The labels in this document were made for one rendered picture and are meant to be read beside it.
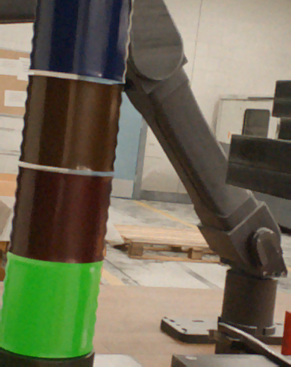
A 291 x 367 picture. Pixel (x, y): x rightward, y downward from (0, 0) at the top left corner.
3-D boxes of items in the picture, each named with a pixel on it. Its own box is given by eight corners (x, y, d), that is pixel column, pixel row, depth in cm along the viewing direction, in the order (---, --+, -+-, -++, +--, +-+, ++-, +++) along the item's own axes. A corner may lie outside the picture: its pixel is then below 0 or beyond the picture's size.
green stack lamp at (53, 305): (77, 329, 35) (87, 250, 35) (106, 357, 31) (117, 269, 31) (-13, 329, 33) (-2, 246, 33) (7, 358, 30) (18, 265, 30)
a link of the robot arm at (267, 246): (257, 228, 93) (295, 230, 96) (213, 215, 100) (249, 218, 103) (250, 283, 93) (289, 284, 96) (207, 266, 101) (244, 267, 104)
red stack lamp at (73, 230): (87, 246, 35) (97, 169, 35) (117, 265, 31) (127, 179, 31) (-2, 243, 33) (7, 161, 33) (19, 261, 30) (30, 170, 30)
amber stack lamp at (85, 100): (97, 165, 35) (106, 87, 34) (128, 174, 31) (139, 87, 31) (8, 157, 33) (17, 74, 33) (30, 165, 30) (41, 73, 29)
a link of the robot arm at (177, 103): (253, 279, 95) (115, 39, 83) (220, 266, 101) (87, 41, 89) (289, 246, 97) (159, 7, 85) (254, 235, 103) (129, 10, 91)
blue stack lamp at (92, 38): (107, 83, 34) (116, 2, 34) (139, 83, 31) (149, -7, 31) (17, 70, 33) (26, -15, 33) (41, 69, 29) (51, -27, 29)
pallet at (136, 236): (211, 245, 812) (213, 230, 811) (259, 266, 719) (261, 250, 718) (96, 237, 770) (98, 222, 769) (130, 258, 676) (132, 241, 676)
